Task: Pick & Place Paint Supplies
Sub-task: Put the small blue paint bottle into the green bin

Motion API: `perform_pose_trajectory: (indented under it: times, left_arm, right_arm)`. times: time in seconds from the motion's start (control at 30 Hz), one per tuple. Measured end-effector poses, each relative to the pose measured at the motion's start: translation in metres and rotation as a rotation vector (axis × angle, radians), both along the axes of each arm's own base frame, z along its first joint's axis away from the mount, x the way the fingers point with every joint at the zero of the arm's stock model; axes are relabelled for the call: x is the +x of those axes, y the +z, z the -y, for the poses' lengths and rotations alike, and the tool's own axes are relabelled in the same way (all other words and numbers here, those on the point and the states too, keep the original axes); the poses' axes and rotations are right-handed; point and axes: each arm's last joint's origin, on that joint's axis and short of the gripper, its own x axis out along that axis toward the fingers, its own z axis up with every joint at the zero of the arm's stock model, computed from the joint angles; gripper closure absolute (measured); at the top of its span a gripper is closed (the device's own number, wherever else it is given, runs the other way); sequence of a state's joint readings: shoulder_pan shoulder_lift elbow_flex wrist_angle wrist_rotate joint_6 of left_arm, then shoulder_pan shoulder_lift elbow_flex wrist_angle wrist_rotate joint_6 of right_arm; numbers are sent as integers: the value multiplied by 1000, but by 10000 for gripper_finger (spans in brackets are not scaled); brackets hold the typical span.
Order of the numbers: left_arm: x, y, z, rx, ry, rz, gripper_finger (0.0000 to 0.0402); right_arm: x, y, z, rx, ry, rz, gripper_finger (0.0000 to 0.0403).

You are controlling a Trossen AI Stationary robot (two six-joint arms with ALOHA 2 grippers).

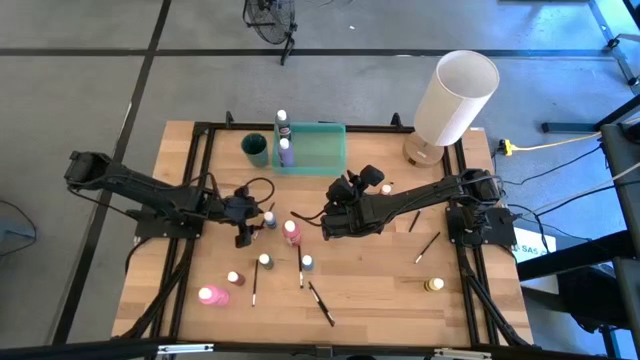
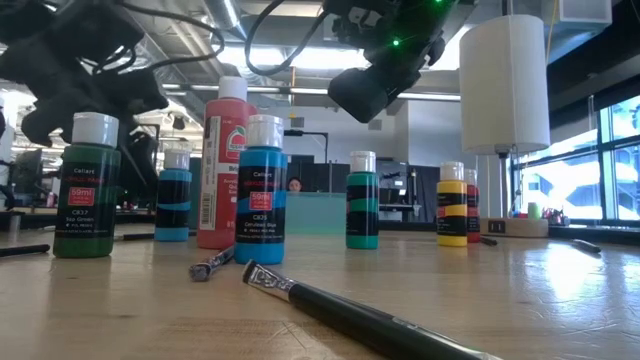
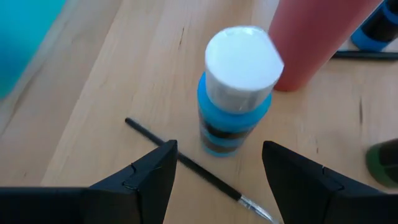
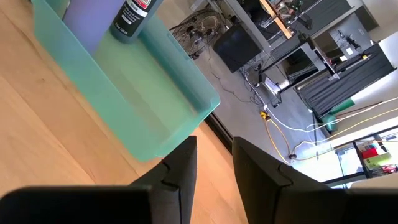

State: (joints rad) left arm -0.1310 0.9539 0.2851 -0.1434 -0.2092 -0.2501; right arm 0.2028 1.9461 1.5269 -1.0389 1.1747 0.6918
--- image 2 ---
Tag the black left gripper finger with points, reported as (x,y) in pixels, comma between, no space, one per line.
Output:
(142,165)

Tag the large red paint bottle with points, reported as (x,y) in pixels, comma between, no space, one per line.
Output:
(227,107)

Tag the small teal green paint bottle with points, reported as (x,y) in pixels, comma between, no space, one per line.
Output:
(362,240)

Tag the small dark green paint bottle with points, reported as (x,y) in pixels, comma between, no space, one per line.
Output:
(85,240)

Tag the small yellow paint bottle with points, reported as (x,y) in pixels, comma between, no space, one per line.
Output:
(451,187)

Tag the small cerulean blue paint bottle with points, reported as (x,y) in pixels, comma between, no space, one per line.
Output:
(260,252)

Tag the small bright red paint bottle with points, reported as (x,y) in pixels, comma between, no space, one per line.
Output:
(474,200)

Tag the long ceiling light strip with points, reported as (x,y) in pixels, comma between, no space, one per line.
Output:
(300,90)

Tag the dark computer monitor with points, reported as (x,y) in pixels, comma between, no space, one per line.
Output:
(27,172)
(392,175)

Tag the black office partition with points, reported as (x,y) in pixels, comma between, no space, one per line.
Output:
(320,175)

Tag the black paintbrush grey-blue bristles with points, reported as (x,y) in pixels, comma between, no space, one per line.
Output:
(210,265)

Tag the teal translucent plastic bin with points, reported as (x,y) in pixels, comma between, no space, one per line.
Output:
(315,215)

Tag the white shade wooden base lamp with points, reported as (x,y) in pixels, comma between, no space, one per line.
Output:
(502,85)

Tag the short black paintbrush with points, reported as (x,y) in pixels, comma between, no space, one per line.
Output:
(586,246)
(489,241)

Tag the small light green cup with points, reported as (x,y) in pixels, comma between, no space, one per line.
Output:
(534,211)

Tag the wide flat black paintbrush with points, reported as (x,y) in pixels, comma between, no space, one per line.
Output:
(350,320)

